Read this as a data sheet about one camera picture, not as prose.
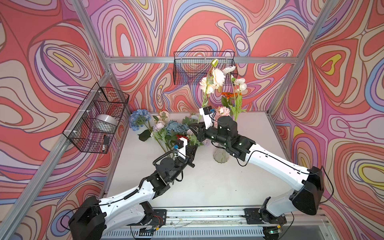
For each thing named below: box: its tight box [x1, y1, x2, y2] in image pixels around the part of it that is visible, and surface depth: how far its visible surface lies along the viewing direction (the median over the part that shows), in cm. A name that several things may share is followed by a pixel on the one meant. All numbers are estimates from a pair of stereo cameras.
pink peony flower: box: [214, 106, 231, 121], surface depth 68 cm
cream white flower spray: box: [198, 59, 247, 123], surface depth 60 cm
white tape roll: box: [92, 114, 118, 134], surface depth 74 cm
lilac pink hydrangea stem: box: [153, 122, 171, 151], surface depth 100 cm
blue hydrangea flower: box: [129, 109, 151, 131], surface depth 107 cm
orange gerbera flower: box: [221, 91, 247, 121], surface depth 74 cm
